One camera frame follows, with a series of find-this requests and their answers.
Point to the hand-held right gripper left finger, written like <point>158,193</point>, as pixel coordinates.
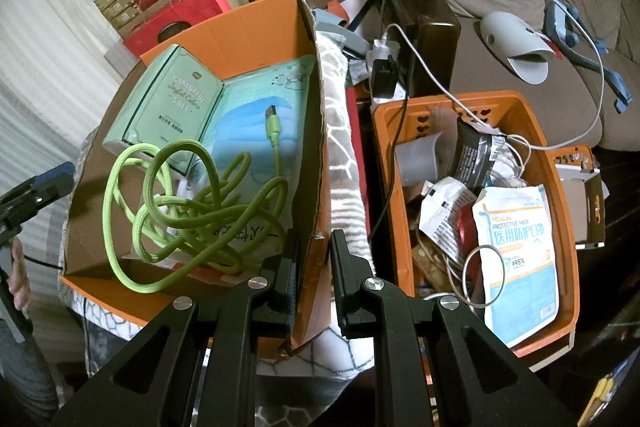
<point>292,289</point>

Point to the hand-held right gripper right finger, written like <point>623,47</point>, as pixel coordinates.
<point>345,299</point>

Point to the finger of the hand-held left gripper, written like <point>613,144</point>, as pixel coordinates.
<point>55,179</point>

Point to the green tissue box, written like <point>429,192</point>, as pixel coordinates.
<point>170,107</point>

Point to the face mask pack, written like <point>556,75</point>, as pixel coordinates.
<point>240,107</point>

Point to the person's left hand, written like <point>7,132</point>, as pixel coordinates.
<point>20,277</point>

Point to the white curtain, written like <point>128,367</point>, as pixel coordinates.
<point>50,57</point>

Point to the crumpled white packet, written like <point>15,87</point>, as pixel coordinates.
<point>445,212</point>

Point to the grey white patterned blanket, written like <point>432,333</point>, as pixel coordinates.
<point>345,147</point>

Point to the translucent plastic cup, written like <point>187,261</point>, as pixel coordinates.
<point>417,159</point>

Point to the white blue mask packet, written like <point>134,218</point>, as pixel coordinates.
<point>520,267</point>

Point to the black foil packet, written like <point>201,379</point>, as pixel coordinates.
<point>475,152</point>

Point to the black charger plug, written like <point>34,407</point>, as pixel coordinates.
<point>384,79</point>

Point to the red collection gift box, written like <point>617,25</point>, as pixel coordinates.
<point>200,7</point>

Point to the orange plastic basket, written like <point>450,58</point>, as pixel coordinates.
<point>565,217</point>

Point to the blue yellow packet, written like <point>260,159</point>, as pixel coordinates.
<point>610,394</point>

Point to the brown sofa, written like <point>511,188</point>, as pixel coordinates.
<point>500,57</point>

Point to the white neck massager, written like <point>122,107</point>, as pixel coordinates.
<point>505,37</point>

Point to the blue grey neck massager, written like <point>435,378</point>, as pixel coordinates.
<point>555,22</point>

